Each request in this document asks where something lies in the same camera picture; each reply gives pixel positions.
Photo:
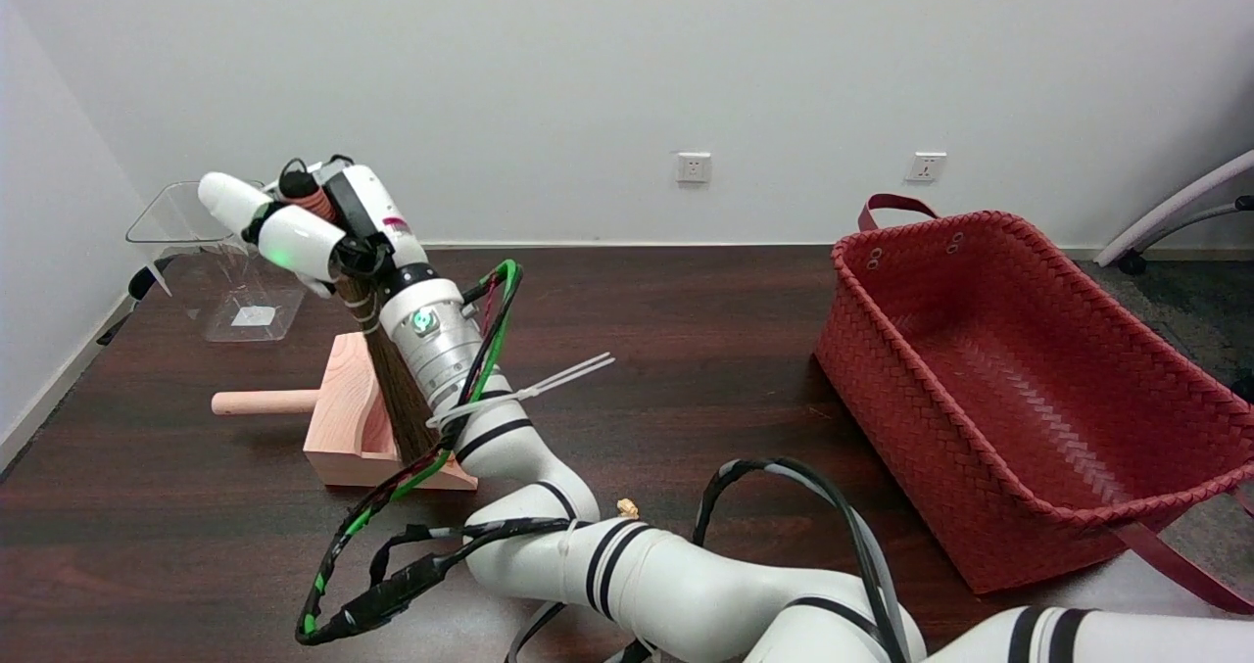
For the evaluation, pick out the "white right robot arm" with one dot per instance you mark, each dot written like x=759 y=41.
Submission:
x=686 y=585

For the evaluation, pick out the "clear plastic container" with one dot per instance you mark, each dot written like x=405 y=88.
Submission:
x=257 y=316

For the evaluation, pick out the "office chair base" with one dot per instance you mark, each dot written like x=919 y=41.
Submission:
x=1176 y=205

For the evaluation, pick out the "black table clamp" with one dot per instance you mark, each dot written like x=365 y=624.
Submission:
x=142 y=283

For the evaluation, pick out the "white zip tie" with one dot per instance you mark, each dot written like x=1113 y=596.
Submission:
x=578 y=368
x=549 y=389

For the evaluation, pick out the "red woven basket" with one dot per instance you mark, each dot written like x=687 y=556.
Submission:
x=1029 y=379

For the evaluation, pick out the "pink wooden dustpan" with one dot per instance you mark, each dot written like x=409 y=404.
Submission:
x=343 y=418

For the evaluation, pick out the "white wall socket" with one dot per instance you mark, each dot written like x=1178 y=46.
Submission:
x=693 y=166
x=926 y=166

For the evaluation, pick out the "tan paper ball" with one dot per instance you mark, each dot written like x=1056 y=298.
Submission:
x=627 y=507

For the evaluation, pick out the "brown straw hand broom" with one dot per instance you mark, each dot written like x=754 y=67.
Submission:
x=407 y=399

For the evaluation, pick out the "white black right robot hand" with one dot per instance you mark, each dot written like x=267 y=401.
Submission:
x=304 y=242

